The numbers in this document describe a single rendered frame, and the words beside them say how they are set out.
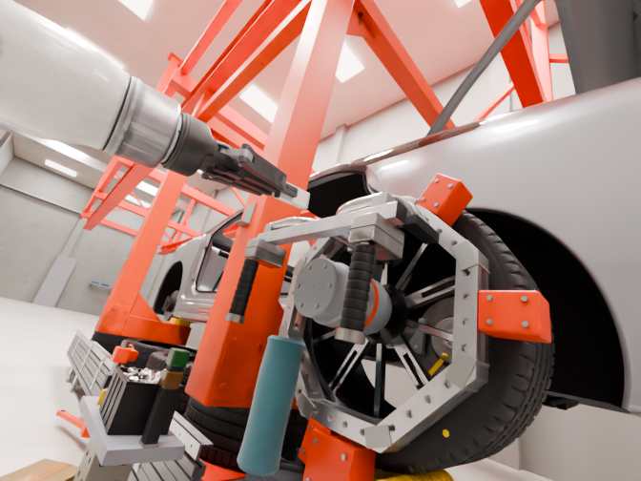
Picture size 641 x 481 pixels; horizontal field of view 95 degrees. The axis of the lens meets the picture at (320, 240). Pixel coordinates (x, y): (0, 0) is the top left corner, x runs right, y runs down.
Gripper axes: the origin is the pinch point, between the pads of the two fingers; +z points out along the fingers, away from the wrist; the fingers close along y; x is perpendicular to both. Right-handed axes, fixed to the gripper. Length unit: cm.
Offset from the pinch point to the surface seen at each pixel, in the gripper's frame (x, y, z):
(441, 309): 13, 7, 83
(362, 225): 4.1, -10.7, 7.1
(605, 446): 109, -27, 395
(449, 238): 0.3, -15.4, 29.6
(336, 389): 39, 13, 36
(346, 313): 17.9, -11.9, 4.8
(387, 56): -146, 66, 104
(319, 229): 3.0, 3.4, 10.8
